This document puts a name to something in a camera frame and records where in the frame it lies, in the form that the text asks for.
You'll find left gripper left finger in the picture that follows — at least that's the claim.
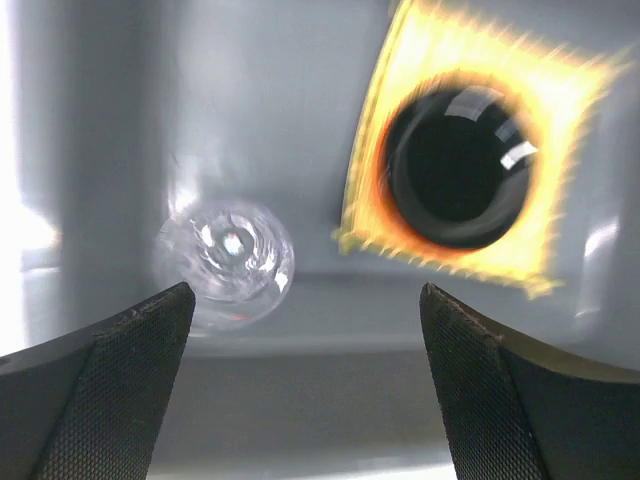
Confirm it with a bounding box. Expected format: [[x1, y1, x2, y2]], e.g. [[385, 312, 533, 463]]
[[1, 282, 195, 479]]

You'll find clear glass cup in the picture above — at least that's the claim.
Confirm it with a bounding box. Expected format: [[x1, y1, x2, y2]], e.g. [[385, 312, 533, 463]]
[[152, 199, 295, 336]]

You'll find grey plastic bin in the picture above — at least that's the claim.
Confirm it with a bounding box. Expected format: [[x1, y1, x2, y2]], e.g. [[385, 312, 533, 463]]
[[1, 1, 639, 479]]

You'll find black round plate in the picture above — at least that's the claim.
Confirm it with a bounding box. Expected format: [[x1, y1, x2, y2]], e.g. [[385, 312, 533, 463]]
[[384, 85, 537, 250]]

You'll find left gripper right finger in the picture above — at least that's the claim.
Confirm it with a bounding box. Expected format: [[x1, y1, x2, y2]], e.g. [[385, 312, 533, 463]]
[[419, 283, 639, 480]]

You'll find woven bamboo mat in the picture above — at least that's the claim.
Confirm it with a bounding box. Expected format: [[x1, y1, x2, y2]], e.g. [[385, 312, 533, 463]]
[[334, 1, 625, 298]]

